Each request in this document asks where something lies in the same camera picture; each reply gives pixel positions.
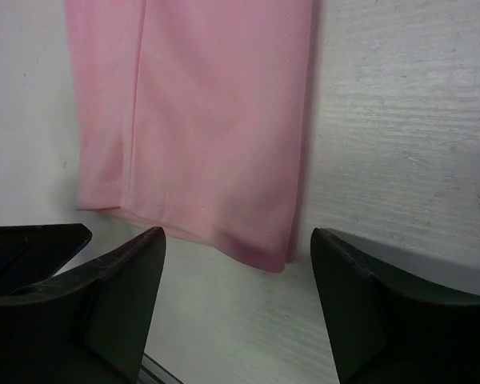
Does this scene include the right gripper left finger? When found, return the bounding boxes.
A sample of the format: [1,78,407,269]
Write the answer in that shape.
[0,227,166,383]

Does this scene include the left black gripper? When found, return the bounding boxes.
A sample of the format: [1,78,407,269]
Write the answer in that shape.
[0,223,92,296]

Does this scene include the pink t-shirt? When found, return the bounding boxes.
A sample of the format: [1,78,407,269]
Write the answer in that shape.
[64,1,313,273]

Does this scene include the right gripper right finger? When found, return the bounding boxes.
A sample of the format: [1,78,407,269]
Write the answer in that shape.
[310,228,480,383]

